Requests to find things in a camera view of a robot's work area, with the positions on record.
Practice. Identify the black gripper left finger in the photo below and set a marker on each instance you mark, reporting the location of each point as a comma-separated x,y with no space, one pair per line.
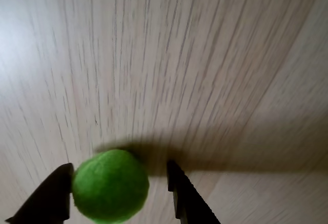
48,198

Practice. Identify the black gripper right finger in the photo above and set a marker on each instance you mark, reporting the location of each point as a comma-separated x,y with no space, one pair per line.
189,201

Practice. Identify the green pompom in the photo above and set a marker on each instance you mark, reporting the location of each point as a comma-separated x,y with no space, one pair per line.
110,186

